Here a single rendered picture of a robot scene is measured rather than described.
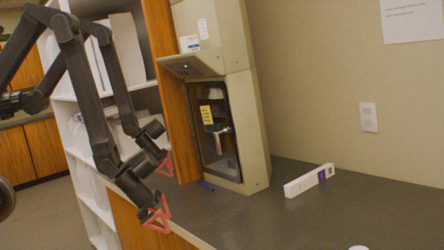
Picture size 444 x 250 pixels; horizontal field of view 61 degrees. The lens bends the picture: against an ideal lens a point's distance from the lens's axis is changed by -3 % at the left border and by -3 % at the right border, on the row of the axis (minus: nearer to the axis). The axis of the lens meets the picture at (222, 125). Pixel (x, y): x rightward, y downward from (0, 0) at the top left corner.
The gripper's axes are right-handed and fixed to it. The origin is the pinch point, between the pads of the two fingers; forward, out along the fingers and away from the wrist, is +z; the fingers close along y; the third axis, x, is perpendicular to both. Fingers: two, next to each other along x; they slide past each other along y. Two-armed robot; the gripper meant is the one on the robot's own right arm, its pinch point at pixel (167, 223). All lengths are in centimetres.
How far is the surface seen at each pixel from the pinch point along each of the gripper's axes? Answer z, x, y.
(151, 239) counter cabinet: 20, 30, 58
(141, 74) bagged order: -40, -5, 165
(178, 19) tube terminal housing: -45, -43, 57
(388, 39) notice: 7, -92, 21
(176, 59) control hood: -33, -32, 41
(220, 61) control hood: -23, -43, 32
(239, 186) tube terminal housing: 19.1, -18.6, 36.9
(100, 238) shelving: 41, 124, 214
